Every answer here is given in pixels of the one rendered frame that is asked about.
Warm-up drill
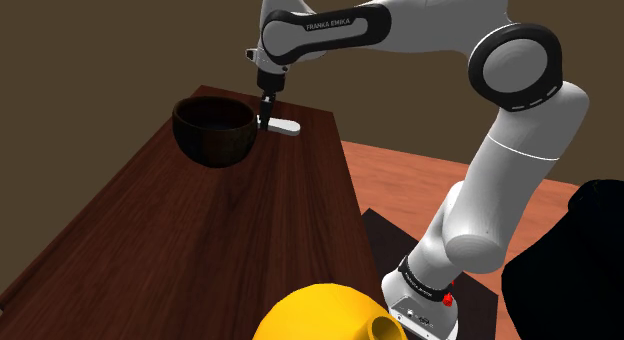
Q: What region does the yellow round vessel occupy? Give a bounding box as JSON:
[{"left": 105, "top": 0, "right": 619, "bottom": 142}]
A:
[{"left": 250, "top": 282, "right": 409, "bottom": 340}]

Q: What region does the black bulky object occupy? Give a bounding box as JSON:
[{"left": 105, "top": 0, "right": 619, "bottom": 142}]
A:
[{"left": 500, "top": 178, "right": 624, "bottom": 340}]

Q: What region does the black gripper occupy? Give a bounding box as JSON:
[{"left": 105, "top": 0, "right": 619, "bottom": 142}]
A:
[{"left": 256, "top": 68, "right": 288, "bottom": 133}]

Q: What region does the dark wooden table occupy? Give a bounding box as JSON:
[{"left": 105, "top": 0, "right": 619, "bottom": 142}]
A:
[{"left": 0, "top": 84, "right": 386, "bottom": 340}]

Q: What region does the white flat oblong object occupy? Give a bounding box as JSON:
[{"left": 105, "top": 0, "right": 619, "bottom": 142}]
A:
[{"left": 256, "top": 114, "right": 302, "bottom": 137}]

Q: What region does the dark brown wooden bowl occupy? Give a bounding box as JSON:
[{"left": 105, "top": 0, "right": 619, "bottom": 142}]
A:
[{"left": 171, "top": 95, "right": 259, "bottom": 170}]

